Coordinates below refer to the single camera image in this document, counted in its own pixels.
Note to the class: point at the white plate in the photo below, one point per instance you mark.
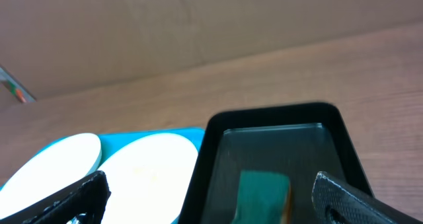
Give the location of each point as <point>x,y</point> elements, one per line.
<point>54,168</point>
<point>148,179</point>

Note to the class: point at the teal plastic tray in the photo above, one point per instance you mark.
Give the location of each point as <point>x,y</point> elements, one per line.
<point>113,142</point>

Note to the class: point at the black rectangular tray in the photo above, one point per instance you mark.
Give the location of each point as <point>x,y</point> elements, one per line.
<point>297,140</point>

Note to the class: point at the white plate upper left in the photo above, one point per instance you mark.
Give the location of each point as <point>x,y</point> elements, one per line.
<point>54,168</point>

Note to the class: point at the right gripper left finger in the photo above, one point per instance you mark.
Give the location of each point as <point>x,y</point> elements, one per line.
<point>86,197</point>

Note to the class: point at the white plate upper right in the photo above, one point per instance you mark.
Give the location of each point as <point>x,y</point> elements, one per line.
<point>148,179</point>

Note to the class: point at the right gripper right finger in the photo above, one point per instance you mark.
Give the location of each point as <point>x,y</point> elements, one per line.
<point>335,201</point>

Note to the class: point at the green yellow sponge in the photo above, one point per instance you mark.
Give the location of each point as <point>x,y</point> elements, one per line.
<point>263,198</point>

